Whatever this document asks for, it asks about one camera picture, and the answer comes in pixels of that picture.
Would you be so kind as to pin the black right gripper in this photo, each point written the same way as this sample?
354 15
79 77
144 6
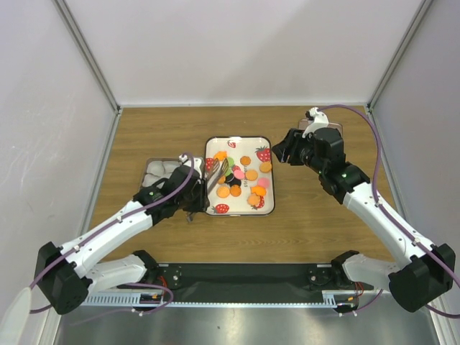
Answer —
281 150

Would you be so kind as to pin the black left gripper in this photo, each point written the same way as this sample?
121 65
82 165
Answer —
202 203

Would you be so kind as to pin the metal serving tongs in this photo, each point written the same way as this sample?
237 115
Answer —
216 172

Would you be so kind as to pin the pink sandwich cookie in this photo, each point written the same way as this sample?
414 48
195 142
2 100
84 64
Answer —
239 174

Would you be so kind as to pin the orange fish cookie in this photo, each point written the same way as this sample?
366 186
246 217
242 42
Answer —
258 190
220 155

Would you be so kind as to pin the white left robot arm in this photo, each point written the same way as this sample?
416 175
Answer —
67 275

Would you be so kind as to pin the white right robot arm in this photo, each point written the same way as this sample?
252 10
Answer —
420 271

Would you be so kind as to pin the round biscuit lower left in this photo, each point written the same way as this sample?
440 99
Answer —
223 191

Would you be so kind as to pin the gold tin lid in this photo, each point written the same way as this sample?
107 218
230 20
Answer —
338 127

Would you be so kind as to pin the orange chocolate chip cookie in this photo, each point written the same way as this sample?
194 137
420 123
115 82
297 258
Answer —
235 190

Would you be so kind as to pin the black sandwich cookie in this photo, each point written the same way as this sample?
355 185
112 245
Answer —
235 182

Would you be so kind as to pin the gold cookie tin box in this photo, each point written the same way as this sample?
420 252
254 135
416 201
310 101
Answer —
159 168

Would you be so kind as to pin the white strawberry tray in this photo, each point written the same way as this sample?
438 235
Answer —
246 188

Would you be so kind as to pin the orange flower cookie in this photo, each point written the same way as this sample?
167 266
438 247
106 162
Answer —
253 200

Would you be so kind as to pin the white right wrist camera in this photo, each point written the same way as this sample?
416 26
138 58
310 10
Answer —
315 119

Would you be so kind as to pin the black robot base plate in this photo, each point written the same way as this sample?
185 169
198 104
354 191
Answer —
219 278

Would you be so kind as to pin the white cable duct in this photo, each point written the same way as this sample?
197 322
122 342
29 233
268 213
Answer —
153 298

